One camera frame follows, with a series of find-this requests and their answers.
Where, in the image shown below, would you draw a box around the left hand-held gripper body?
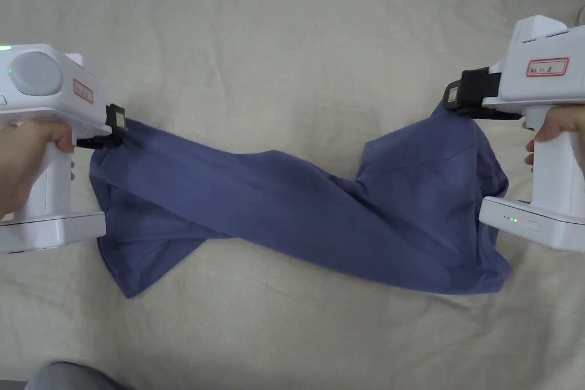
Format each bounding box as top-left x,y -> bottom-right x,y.
0,44 -> 113,254

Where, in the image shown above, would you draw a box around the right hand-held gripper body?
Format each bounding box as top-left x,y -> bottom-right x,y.
460,15 -> 585,255

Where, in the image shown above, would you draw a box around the dark blue shirt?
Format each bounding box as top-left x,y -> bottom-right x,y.
88,102 -> 511,300

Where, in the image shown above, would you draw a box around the person's right hand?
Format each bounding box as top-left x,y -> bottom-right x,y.
525,104 -> 585,167

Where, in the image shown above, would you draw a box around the person's left hand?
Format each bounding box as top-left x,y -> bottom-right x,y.
0,120 -> 76,223

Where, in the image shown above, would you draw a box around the bed with beige sheet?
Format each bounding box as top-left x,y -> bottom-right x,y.
0,0 -> 585,390

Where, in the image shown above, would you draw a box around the person's legs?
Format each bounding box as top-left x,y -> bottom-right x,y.
26,361 -> 126,390

